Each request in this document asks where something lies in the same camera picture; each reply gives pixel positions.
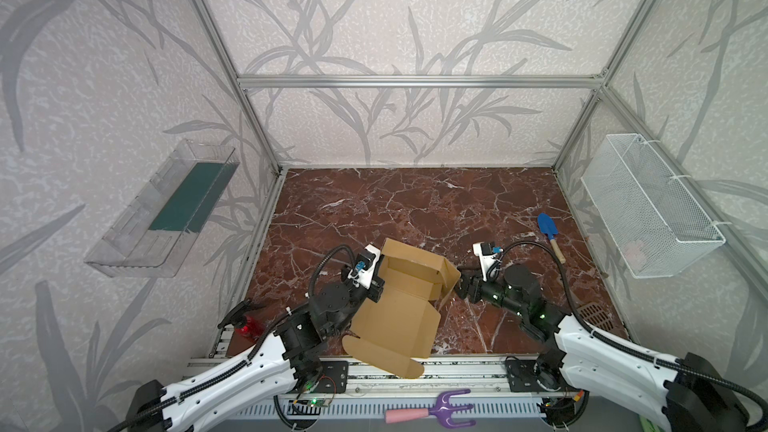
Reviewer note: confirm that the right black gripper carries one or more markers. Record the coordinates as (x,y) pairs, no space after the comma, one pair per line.
(469,287)

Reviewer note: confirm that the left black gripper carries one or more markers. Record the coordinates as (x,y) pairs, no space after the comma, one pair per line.
(372,287)

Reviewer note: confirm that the brown cardboard box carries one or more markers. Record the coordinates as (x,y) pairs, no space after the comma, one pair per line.
(398,331)

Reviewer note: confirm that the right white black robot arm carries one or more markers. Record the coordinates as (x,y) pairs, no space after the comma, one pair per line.
(676,394)

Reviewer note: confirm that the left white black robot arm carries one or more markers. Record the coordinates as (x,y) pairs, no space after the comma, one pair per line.
(285,356)

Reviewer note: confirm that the small green lit circuit board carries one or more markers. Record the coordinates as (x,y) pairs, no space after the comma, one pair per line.
(310,407)

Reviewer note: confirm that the brown plastic drain grate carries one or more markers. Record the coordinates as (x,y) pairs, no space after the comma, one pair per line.
(596,315)

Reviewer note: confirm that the purple pink garden fork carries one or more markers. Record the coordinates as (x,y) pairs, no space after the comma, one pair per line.
(442,410)

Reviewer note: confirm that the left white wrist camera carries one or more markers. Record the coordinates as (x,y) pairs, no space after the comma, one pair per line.
(364,267)

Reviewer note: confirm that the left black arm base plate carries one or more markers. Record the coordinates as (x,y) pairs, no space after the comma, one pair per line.
(331,378)

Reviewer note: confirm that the red black handled tool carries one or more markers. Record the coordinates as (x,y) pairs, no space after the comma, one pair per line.
(241,319)

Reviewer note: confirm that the blue trowel wooden handle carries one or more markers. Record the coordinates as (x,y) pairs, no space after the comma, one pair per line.
(548,228)

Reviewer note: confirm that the aluminium front rail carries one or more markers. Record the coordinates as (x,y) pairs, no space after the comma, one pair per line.
(487,374)

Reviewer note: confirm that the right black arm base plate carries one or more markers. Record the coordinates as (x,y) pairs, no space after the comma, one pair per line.
(524,375)

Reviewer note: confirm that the clear plastic wall bin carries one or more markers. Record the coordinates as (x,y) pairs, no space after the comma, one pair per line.
(155,233)

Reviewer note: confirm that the white wire mesh basket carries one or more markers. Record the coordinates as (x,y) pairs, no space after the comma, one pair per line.
(659,228)

